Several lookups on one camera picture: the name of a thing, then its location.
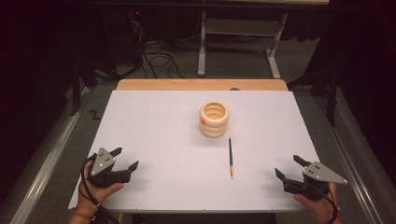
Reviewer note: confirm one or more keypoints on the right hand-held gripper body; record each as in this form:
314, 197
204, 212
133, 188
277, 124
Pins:
320, 174

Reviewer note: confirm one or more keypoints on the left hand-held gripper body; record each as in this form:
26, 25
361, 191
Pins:
102, 165

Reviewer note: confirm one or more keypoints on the black pen with gold tip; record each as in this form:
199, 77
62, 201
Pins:
230, 155

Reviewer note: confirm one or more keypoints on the cream ribbed pen holder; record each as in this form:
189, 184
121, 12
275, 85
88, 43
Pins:
214, 128

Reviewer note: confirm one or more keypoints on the person's left hand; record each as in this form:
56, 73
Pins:
96, 194

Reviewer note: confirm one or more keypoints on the person's right hand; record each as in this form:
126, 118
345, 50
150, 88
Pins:
320, 206

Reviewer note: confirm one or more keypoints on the white table mat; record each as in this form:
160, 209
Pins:
174, 155

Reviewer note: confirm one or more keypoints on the black stand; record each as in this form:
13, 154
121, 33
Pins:
75, 87
332, 93

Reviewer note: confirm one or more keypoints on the person's dark clothing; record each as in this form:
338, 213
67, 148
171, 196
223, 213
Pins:
202, 219

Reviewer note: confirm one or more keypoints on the black computer tower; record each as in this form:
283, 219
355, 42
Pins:
137, 37

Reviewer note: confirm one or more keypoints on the metal floor rail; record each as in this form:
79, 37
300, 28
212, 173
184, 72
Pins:
40, 174
351, 161

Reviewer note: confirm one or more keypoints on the grey metal desk frame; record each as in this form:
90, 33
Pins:
201, 56

